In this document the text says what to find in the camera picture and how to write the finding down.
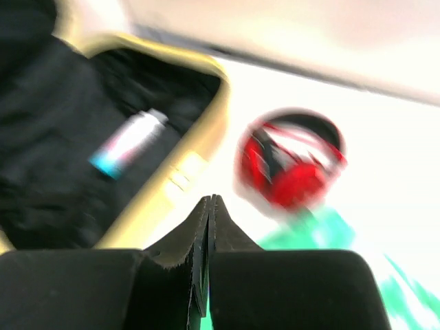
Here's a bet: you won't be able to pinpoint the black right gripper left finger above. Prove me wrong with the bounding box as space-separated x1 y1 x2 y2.
142 197 210 327

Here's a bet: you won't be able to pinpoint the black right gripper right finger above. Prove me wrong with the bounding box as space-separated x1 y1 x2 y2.
208 195 263 251

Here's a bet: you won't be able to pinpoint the green white tie-dye cloth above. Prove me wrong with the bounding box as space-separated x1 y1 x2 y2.
201 209 439 329

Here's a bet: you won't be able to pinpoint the red black headphones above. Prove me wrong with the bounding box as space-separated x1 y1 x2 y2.
236 108 347 212

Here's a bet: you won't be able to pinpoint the pink blue tube bottle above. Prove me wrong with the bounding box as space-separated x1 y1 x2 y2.
89 109 168 179

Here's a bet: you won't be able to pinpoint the yellow suitcase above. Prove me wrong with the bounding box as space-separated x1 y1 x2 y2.
1 1 229 250

